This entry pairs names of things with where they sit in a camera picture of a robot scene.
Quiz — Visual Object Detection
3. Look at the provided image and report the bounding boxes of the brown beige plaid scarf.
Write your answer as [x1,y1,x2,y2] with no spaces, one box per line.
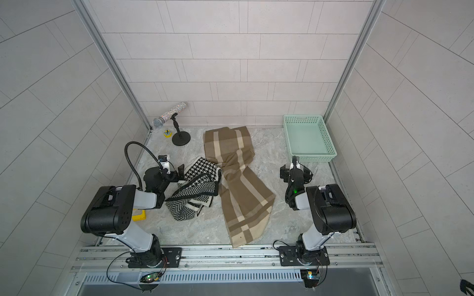
[204,127,275,248]

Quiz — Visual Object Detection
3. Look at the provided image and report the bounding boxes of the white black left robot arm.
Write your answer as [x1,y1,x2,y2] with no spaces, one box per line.
[80,164,184,267]

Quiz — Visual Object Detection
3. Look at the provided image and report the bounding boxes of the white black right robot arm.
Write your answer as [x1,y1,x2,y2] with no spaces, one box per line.
[280,156,357,262]

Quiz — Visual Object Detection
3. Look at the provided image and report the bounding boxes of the mint green plastic basket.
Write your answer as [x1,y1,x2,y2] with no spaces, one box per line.
[283,115,337,162]

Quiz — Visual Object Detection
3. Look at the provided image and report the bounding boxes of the black white houndstooth scarf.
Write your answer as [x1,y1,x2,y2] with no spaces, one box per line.
[165,157,222,222]

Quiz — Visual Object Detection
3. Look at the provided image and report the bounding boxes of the yellow plastic triangle stand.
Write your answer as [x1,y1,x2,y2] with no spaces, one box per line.
[132,209,146,222]

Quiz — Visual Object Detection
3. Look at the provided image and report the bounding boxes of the small yellow toy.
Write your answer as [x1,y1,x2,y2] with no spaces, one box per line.
[164,129,172,138]

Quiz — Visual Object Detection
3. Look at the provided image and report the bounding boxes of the black round microphone stand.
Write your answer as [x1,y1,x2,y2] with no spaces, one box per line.
[170,113,191,146]

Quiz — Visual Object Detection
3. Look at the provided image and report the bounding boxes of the glittery silver microphone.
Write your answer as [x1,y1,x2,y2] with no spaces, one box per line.
[153,102,188,128]

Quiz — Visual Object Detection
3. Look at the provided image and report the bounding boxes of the left green circuit board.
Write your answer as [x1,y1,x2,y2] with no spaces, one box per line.
[139,272,162,284]

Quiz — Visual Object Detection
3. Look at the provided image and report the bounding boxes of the green circuit board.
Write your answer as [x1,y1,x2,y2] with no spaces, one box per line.
[300,270,321,289]
[139,272,162,284]

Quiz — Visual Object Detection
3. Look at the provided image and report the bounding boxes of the right green circuit board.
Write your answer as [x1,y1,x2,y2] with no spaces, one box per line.
[300,270,321,289]

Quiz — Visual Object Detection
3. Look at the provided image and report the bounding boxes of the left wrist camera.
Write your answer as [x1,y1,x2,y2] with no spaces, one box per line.
[158,155,172,175]

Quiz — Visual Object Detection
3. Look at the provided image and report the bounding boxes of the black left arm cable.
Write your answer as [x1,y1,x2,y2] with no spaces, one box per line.
[123,141,164,191]

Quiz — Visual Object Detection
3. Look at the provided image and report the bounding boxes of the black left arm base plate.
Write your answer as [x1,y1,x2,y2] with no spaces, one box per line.
[125,247,183,268]

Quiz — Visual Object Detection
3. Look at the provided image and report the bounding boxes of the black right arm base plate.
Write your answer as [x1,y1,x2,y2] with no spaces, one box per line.
[276,245,330,266]

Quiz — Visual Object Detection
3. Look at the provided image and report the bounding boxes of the aluminium mounting rail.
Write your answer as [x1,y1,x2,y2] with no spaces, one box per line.
[69,243,383,272]

